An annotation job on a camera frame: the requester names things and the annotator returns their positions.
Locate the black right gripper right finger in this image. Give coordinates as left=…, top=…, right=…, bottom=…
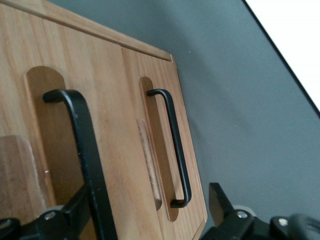
left=201, top=182, right=320, bottom=240

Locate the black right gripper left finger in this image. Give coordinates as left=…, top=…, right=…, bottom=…
left=0, top=190, right=98, bottom=240

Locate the black metal drawer handle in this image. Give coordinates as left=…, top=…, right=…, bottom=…
left=146, top=88, right=193, bottom=209
left=41, top=89, right=119, bottom=240

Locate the wooden drawer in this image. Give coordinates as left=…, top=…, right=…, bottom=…
left=0, top=4, right=165, bottom=240
left=120, top=45, right=209, bottom=240

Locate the wooden drawer cabinet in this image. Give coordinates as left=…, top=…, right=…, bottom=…
left=0, top=0, right=209, bottom=240

